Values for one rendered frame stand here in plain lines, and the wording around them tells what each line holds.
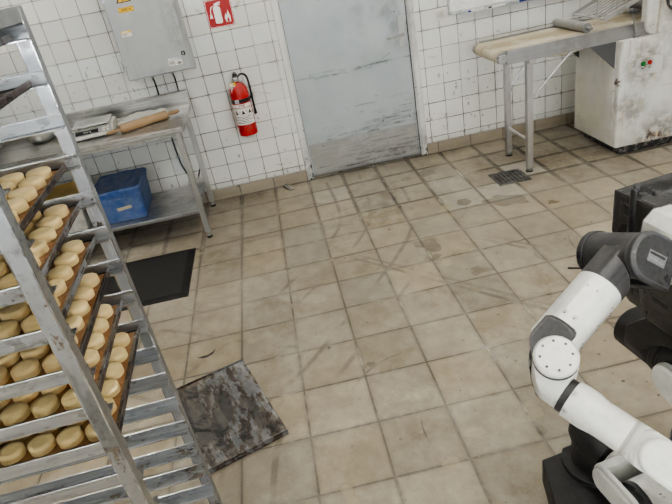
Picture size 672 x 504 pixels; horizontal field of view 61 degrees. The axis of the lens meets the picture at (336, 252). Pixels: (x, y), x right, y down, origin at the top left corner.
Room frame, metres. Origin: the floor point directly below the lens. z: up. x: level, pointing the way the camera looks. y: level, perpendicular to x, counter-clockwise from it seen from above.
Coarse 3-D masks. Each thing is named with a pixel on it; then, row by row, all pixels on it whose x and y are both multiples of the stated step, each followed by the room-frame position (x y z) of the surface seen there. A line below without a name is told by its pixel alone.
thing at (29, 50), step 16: (32, 48) 1.27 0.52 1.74; (32, 64) 1.27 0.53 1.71; (48, 80) 1.27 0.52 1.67; (48, 96) 1.27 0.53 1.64; (48, 112) 1.26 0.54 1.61; (64, 112) 1.29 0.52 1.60; (64, 128) 1.27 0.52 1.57; (64, 144) 1.27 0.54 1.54; (80, 160) 1.27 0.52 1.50; (80, 176) 1.27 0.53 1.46; (80, 192) 1.26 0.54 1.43; (96, 192) 1.29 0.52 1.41; (96, 208) 1.27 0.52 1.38; (96, 224) 1.26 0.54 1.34; (112, 240) 1.27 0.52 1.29; (112, 256) 1.27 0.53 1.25; (128, 272) 1.29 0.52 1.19; (128, 288) 1.27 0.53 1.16; (144, 336) 1.27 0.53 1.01; (160, 352) 1.29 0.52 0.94; (160, 368) 1.27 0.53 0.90; (176, 416) 1.26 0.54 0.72; (192, 432) 1.28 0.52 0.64; (208, 480) 1.27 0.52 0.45
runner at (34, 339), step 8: (72, 328) 0.88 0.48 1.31; (16, 336) 0.84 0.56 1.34; (24, 336) 0.84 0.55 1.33; (32, 336) 0.84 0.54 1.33; (40, 336) 0.84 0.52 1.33; (0, 344) 0.84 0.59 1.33; (8, 344) 0.84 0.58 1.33; (16, 344) 0.84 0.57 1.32; (24, 344) 0.84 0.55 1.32; (32, 344) 0.84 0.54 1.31; (40, 344) 0.84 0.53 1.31; (0, 352) 0.84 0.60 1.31; (8, 352) 0.84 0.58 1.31
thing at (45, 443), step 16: (128, 336) 1.21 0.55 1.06; (112, 352) 1.15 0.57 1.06; (128, 352) 1.16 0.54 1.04; (112, 368) 1.08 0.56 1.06; (112, 384) 1.02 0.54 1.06; (112, 400) 0.97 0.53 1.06; (112, 416) 0.94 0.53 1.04; (48, 432) 0.91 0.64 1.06; (64, 432) 0.90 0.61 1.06; (80, 432) 0.89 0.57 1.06; (0, 448) 0.91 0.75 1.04; (16, 448) 0.88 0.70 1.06; (32, 448) 0.87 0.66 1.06; (48, 448) 0.87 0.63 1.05; (64, 448) 0.87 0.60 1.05; (0, 464) 0.86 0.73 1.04
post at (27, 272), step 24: (0, 192) 0.84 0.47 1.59; (0, 216) 0.82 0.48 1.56; (0, 240) 0.82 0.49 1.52; (24, 240) 0.84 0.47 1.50; (24, 264) 0.82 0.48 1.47; (24, 288) 0.82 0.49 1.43; (48, 288) 0.84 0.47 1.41; (48, 312) 0.82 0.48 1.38; (48, 336) 0.82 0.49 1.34; (72, 336) 0.84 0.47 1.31; (72, 360) 0.82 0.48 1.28; (72, 384) 0.82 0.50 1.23; (96, 384) 0.85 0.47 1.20; (96, 408) 0.82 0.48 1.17; (96, 432) 0.82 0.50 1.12; (120, 456) 0.82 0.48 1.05; (120, 480) 0.82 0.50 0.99
